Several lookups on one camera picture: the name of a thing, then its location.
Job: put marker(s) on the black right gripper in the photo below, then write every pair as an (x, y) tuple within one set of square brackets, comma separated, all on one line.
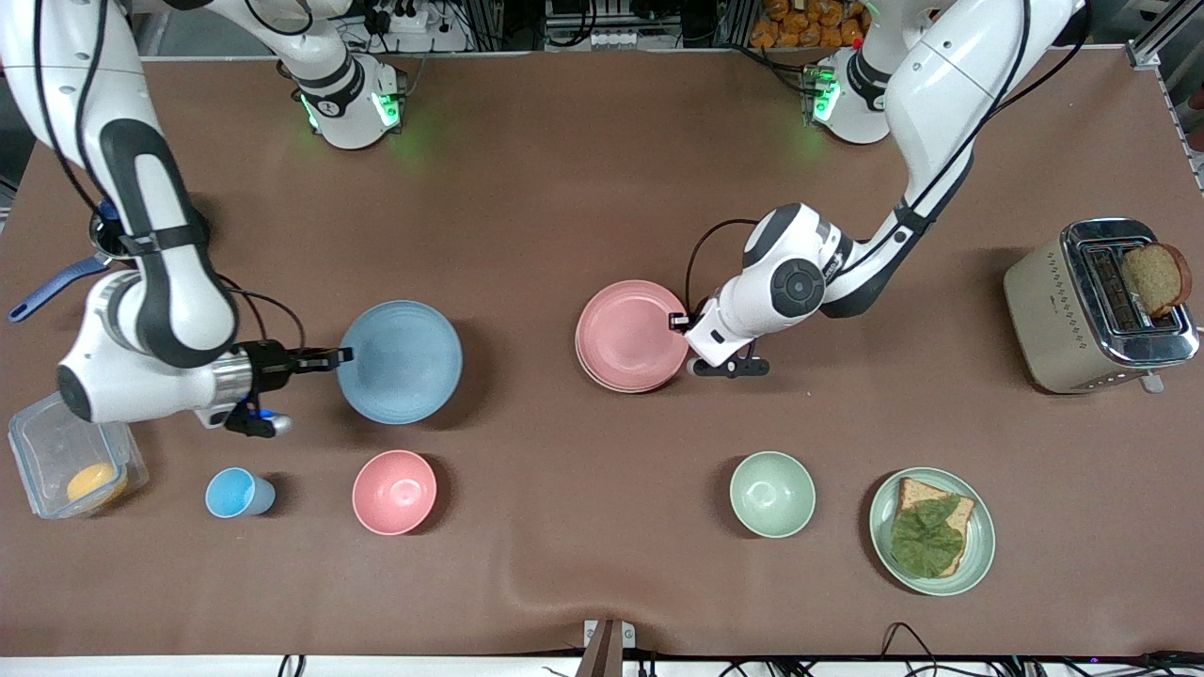
[(270, 365)]

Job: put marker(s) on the pink plate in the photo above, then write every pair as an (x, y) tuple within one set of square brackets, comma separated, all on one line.
[(630, 334)]

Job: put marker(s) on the blue plate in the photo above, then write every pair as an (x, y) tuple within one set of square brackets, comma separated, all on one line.
[(400, 362)]

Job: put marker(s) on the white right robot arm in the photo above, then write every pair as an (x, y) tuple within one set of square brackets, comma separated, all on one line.
[(122, 376)]

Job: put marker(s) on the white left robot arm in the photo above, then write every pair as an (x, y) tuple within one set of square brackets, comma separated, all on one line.
[(950, 85)]

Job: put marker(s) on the pink bowl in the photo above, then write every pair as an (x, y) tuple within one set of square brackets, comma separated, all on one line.
[(395, 493)]

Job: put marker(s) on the blue cup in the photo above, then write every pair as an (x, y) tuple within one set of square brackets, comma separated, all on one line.
[(230, 493)]

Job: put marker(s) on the green bowl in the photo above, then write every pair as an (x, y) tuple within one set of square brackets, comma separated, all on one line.
[(772, 495)]

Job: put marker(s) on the glass lid with blue knob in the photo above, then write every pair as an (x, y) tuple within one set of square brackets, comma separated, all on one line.
[(107, 211)]

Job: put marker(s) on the clear plastic container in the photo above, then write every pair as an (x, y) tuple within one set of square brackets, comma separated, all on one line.
[(47, 461)]

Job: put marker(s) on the bread slice under lettuce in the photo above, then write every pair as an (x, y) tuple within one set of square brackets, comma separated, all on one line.
[(917, 494)]

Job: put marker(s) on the orange packaged snacks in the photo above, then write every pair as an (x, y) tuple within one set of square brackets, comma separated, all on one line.
[(800, 23)]

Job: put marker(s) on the green lettuce leaf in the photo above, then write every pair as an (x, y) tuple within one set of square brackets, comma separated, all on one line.
[(926, 541)]

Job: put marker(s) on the white power strip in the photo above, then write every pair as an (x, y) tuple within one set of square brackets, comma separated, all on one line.
[(400, 17)]

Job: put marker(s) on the beige and chrome toaster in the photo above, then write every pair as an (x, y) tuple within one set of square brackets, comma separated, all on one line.
[(1044, 310)]

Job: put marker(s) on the green plate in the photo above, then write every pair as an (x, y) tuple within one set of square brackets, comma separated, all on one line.
[(978, 555)]

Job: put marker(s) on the toast slice in toaster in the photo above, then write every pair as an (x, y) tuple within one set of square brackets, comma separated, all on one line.
[(1152, 277)]

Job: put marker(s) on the metal table edge bracket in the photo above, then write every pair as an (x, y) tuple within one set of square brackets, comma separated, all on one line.
[(609, 649)]

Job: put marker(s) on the silver table corner bracket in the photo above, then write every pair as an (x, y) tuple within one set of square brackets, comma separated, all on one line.
[(1144, 55)]

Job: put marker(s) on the aluminium frame rail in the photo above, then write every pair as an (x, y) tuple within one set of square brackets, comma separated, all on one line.
[(1187, 132)]

